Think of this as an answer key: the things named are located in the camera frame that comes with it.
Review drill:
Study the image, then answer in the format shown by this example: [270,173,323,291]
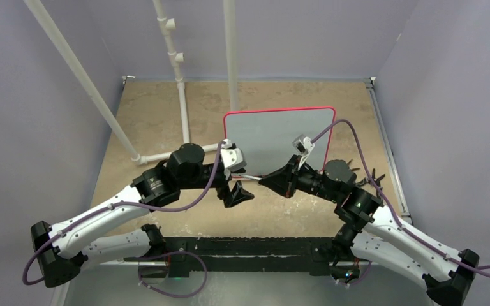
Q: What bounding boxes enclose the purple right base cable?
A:
[334,258,375,288]

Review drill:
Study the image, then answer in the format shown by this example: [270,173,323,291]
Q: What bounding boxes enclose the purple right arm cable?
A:
[311,119,490,282]

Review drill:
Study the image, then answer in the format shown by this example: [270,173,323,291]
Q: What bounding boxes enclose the black silver marker pen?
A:
[232,173,262,181]

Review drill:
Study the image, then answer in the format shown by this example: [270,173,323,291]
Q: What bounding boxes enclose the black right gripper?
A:
[260,154,339,203]

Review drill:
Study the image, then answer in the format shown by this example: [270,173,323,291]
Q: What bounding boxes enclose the black handled wire stripper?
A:
[355,168,386,198]

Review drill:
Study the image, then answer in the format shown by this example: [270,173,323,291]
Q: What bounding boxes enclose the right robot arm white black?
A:
[259,155,479,305]

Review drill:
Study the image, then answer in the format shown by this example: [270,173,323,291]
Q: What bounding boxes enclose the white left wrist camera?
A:
[220,139,247,173]

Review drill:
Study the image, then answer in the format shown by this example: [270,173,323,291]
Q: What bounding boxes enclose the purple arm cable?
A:
[22,141,229,286]
[311,119,490,282]

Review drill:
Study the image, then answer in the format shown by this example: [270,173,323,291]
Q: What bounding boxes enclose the white PVC pipe frame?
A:
[24,1,240,165]

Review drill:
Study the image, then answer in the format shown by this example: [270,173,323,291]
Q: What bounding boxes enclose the aluminium extrusion rail frame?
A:
[50,76,447,306]

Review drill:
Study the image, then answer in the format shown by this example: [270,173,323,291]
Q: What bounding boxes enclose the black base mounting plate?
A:
[126,236,373,277]

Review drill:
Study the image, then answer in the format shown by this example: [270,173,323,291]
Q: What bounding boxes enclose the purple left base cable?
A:
[137,251,208,299]

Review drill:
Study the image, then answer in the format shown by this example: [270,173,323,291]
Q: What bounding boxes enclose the yellow handled pliers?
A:
[346,159,361,172]

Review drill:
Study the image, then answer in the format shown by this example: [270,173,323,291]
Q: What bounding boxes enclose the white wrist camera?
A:
[220,139,247,173]
[292,135,315,170]

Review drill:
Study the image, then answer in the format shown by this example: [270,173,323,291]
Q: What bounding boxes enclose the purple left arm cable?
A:
[22,141,229,286]

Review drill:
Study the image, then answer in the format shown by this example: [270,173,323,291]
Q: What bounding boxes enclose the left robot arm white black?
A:
[22,140,254,288]

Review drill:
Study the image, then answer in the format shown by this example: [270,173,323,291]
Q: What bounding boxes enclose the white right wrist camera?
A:
[292,135,315,170]

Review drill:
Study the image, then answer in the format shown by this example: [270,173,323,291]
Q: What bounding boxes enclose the whiteboard with pink frame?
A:
[223,106,336,177]

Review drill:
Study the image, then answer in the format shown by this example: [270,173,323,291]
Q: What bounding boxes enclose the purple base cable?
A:
[137,251,208,299]
[334,258,375,288]

